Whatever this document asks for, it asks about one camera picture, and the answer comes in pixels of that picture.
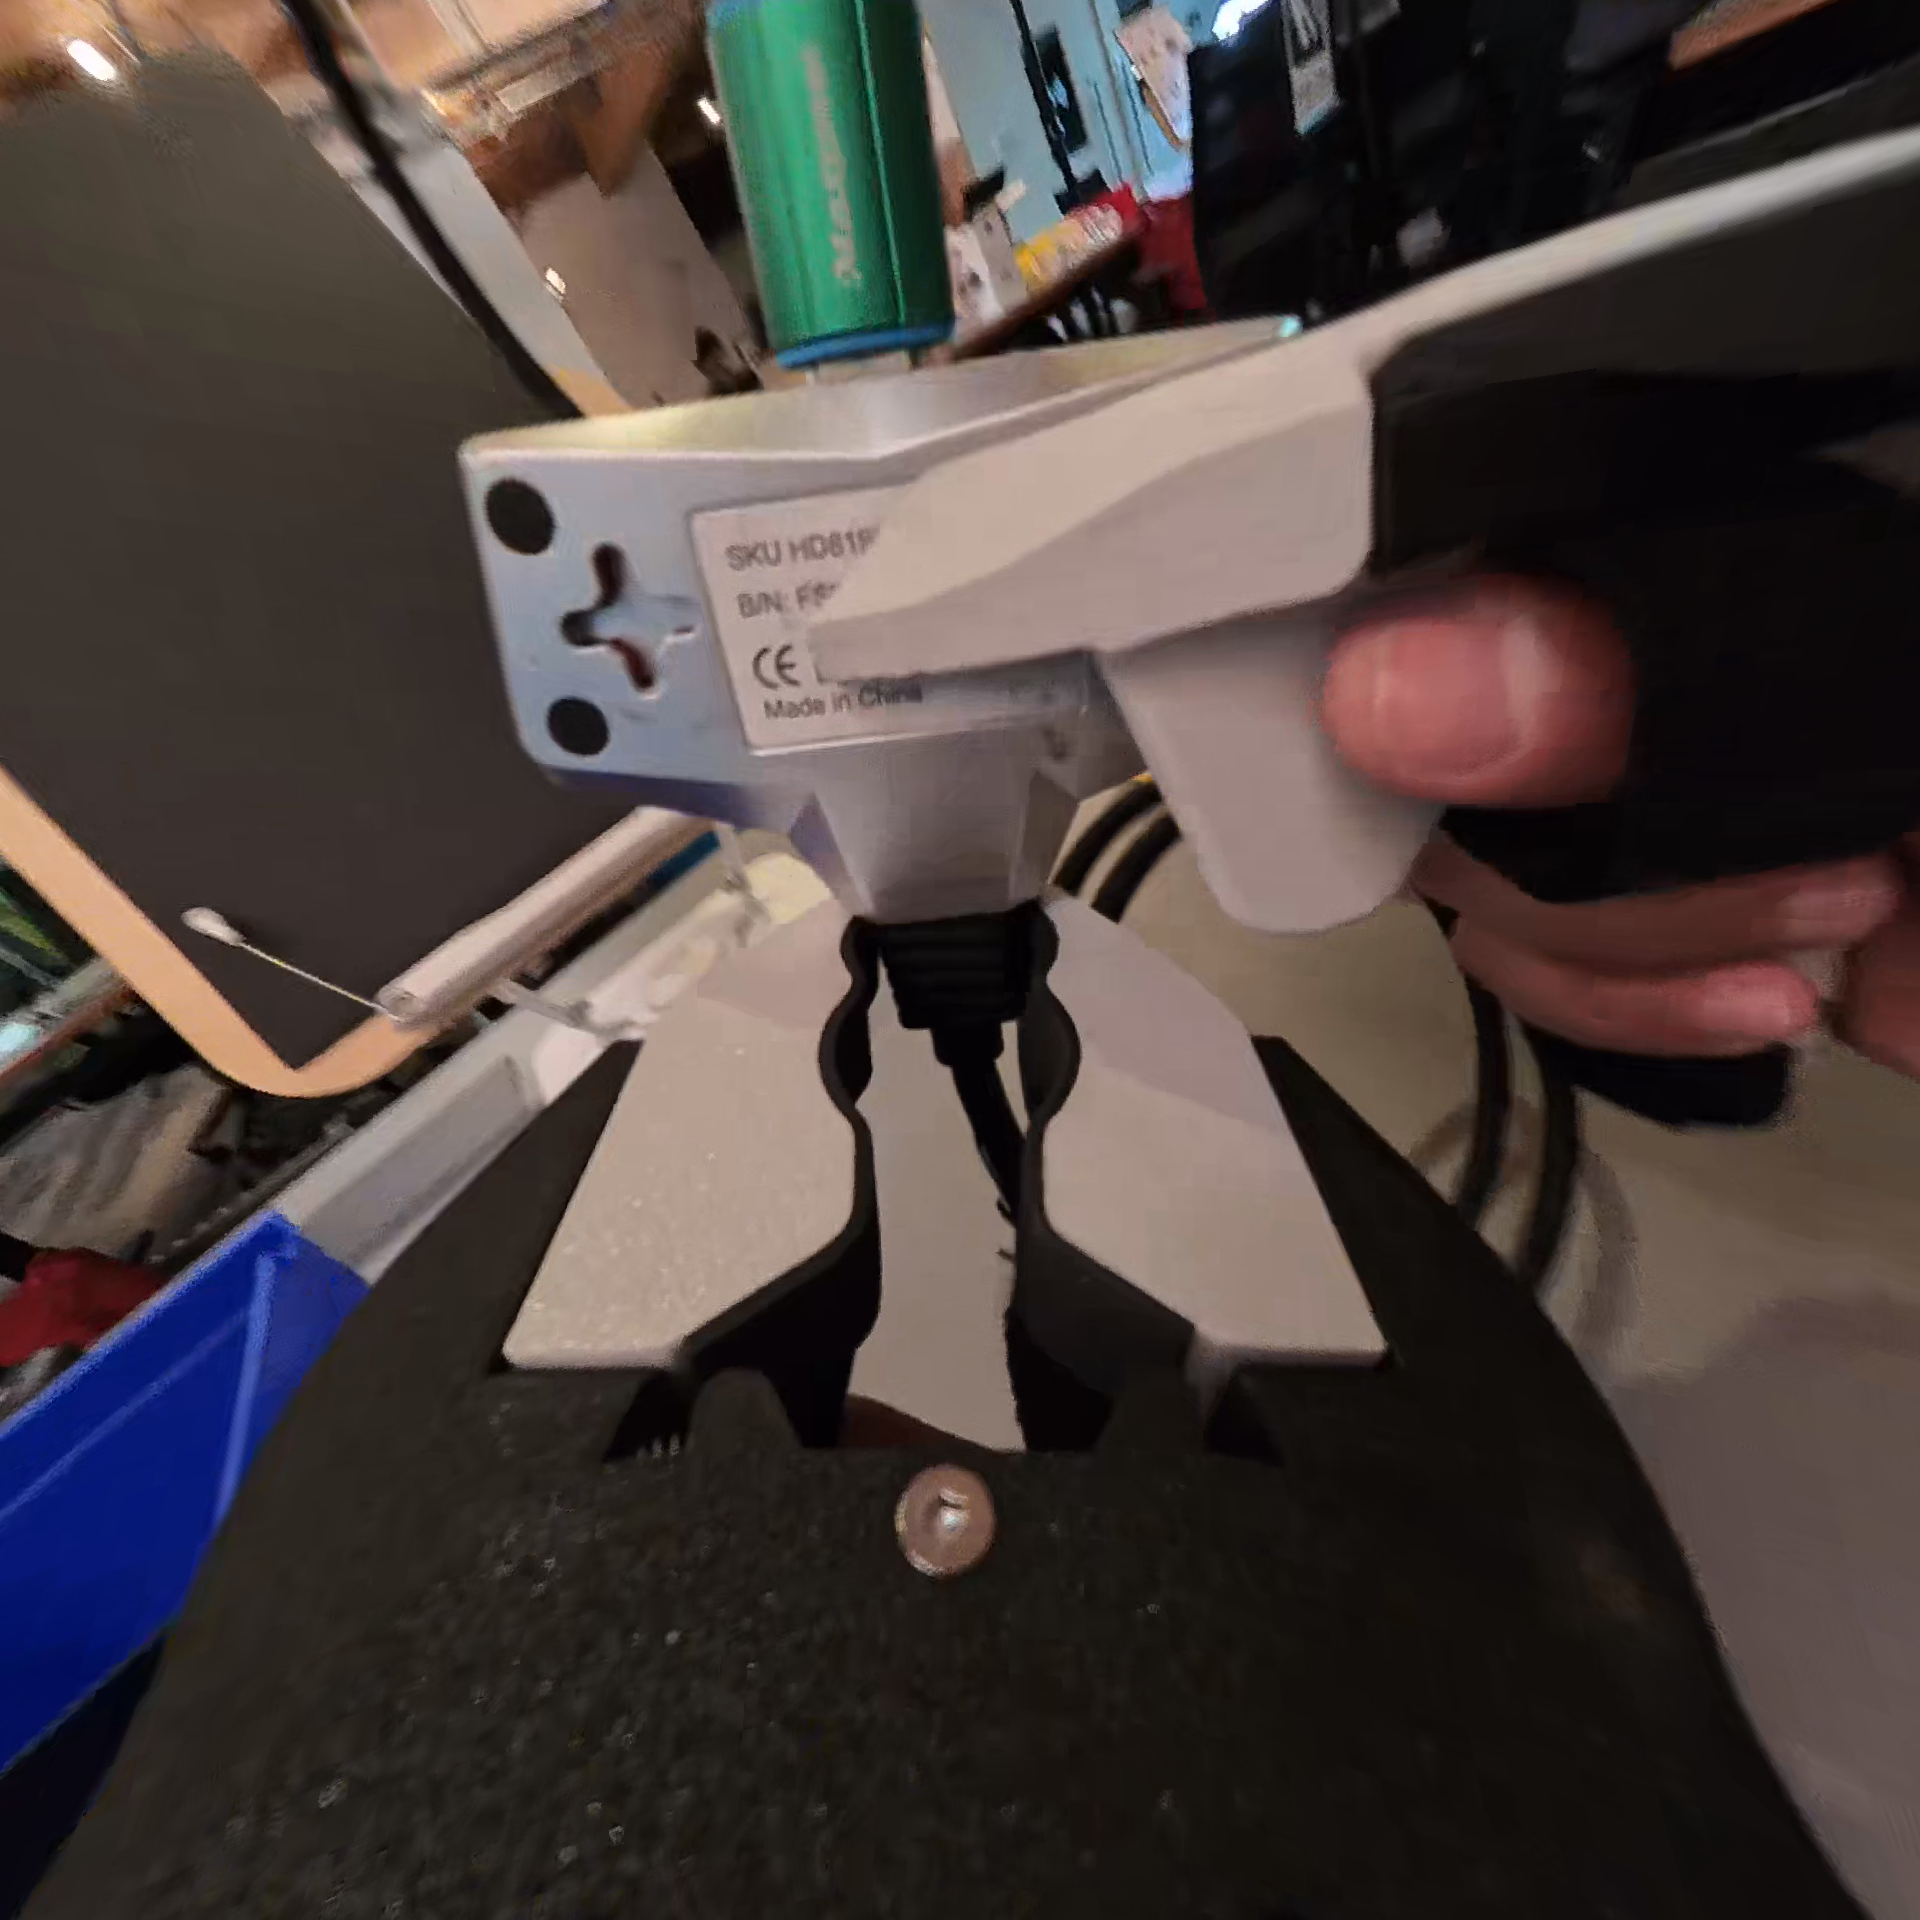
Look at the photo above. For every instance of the green cylindrical battery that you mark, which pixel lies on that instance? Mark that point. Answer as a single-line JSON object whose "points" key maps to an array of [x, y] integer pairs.
{"points": [[825, 181]]}

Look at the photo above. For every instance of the grey desk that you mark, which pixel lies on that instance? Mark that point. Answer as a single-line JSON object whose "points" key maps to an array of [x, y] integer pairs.
{"points": [[939, 1320]]}

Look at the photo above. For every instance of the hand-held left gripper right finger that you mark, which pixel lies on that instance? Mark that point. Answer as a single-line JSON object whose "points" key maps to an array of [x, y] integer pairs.
{"points": [[1186, 1201]]}

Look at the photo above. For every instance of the silver adapter hub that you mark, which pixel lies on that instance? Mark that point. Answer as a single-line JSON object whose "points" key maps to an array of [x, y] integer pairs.
{"points": [[902, 825]]}

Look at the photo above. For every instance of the background table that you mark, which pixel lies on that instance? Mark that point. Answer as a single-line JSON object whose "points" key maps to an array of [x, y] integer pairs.
{"points": [[1073, 249]]}

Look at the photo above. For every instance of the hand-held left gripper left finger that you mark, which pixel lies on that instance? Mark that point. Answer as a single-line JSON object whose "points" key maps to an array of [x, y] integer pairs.
{"points": [[706, 1201]]}

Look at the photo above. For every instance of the person's right hand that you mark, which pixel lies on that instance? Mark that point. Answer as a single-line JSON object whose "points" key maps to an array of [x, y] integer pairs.
{"points": [[1477, 692]]}

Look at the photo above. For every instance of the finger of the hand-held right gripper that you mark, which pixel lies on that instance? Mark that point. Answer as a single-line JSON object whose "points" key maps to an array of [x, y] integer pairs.
{"points": [[1080, 555]]}

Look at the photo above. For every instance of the blue plastic bin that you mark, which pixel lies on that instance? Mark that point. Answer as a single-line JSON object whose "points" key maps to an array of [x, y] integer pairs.
{"points": [[121, 1470]]}

